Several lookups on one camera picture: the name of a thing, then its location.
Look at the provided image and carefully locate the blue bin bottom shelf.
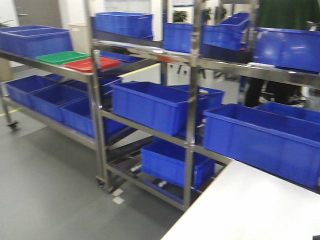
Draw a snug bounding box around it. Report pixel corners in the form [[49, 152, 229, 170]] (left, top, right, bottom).
[[141, 139, 215, 189]]

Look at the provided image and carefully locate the steel wheeled rack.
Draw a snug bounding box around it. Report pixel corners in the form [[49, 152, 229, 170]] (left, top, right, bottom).
[[84, 0, 320, 211]]

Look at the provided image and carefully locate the steel wheeled cart left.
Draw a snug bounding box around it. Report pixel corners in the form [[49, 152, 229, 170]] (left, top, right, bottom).
[[0, 48, 161, 153]]

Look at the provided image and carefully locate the green plastic tray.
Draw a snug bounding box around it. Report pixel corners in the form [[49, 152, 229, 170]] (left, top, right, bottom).
[[35, 50, 89, 65]]

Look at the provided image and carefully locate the blue bin upper left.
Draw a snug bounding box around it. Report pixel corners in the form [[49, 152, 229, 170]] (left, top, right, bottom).
[[253, 27, 320, 73]]

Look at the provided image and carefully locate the red plastic tray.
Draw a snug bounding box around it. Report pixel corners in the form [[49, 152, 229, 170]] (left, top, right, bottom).
[[63, 56, 121, 73]]

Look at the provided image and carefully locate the person in green coat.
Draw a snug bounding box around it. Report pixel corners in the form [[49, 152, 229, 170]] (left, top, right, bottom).
[[243, 0, 320, 108]]

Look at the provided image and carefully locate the blue bin behind lower left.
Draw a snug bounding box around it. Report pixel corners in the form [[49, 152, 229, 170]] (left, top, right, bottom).
[[255, 102, 320, 124]]

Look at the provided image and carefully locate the blue bin cart left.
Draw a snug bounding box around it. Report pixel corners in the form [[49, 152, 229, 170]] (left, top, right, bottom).
[[0, 25, 73, 58]]

